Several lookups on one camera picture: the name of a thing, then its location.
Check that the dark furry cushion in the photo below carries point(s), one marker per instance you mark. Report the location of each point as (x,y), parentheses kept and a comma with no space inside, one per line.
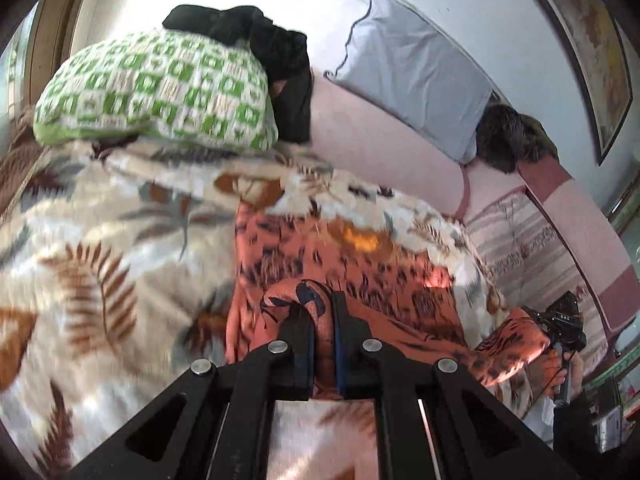
(510,135)

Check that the framed wall picture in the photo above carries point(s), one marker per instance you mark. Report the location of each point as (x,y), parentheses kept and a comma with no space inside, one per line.
(590,40)

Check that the leaf print fleece blanket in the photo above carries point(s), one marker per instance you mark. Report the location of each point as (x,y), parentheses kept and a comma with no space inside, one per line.
(125,240)

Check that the person's right hand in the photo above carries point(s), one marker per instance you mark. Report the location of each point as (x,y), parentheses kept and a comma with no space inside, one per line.
(547,367)

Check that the striped cloth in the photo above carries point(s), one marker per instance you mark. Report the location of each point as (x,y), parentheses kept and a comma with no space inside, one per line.
(520,240)

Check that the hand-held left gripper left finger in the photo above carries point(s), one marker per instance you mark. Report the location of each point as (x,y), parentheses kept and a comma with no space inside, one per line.
(306,360)

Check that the orange floral cloth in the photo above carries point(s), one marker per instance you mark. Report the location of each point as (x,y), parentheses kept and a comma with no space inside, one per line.
(380,270)

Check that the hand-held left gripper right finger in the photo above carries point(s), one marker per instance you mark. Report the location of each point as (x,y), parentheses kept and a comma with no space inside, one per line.
(341,360)

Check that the wooden door frame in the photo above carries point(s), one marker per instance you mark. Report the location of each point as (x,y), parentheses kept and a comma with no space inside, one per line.
(55,25)

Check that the brown patterned cloth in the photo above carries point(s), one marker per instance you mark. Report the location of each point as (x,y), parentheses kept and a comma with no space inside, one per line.
(20,160)

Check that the black cloth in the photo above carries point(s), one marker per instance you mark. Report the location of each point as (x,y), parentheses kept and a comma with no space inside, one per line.
(280,55)

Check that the grey pillow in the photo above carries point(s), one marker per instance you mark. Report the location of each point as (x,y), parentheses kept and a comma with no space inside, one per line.
(415,65)

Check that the green and white patterned pillow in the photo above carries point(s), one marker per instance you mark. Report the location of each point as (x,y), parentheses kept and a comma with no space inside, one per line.
(160,85)

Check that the pink sofa cushion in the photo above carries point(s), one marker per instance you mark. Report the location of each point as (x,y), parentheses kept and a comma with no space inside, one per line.
(585,230)

